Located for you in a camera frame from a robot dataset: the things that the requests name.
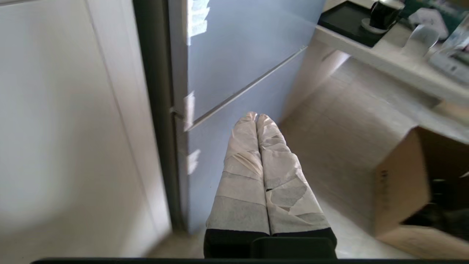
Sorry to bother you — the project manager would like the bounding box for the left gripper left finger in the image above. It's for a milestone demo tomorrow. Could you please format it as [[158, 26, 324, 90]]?
[[204, 111, 271, 259]]

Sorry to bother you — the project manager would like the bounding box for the clear glass cup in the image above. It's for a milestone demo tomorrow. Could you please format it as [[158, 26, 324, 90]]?
[[403, 24, 439, 58]]

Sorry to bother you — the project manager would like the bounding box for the black mug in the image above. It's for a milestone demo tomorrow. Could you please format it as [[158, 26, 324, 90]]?
[[369, 0, 405, 30]]

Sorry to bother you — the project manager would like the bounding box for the grey fridge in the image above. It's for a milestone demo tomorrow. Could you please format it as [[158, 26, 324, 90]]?
[[133, 0, 326, 234]]

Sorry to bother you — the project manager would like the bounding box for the white cabinet panel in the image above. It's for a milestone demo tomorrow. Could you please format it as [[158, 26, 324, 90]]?
[[0, 0, 172, 264]]

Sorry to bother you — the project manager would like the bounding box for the cardboard box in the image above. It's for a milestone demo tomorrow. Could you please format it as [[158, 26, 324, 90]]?
[[374, 126, 469, 259]]

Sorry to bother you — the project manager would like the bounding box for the grey fridge drawer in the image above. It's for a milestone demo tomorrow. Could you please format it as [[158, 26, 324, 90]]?
[[175, 48, 308, 234]]

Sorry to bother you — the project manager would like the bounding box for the grey fridge door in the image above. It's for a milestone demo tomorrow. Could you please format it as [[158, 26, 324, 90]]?
[[169, 0, 326, 125]]

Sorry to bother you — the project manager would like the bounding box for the black tray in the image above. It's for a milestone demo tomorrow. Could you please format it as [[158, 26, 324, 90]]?
[[317, 1, 389, 47]]

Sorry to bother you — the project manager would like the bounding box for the white saucer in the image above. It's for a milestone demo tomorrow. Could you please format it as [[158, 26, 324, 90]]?
[[361, 18, 389, 35]]

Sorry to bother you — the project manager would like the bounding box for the white counter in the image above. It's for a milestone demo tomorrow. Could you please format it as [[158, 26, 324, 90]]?
[[312, 0, 469, 143]]

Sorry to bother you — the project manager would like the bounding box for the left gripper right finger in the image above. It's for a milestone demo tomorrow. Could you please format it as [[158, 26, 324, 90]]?
[[253, 114, 337, 259]]

